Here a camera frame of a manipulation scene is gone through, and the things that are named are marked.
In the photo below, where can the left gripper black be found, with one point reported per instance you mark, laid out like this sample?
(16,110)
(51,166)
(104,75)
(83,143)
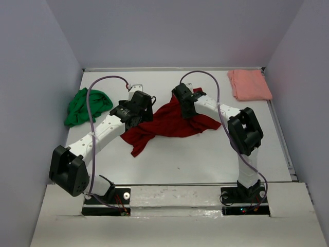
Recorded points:
(147,115)

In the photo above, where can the pink folded t shirt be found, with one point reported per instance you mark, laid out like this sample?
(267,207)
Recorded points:
(249,85)

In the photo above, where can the red t shirt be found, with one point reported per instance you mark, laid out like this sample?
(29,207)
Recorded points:
(167,122)

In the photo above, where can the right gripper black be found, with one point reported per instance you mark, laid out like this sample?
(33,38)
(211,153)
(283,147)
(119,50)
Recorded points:
(186,114)

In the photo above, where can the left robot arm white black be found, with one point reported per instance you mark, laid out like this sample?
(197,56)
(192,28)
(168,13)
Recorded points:
(73,168)

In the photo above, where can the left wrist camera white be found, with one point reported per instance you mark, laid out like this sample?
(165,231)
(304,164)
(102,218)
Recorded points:
(133,88)

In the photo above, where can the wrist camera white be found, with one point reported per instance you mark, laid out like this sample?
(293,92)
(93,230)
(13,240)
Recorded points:
(133,88)
(191,87)

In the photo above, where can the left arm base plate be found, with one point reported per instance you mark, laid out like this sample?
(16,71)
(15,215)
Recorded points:
(117,206)

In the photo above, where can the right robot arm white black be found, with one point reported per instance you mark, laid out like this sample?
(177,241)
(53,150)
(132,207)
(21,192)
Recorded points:
(244,133)

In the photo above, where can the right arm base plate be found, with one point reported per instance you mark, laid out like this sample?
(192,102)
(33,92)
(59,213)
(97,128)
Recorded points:
(234,205)

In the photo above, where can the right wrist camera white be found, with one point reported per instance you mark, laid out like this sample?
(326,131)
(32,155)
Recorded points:
(191,87)

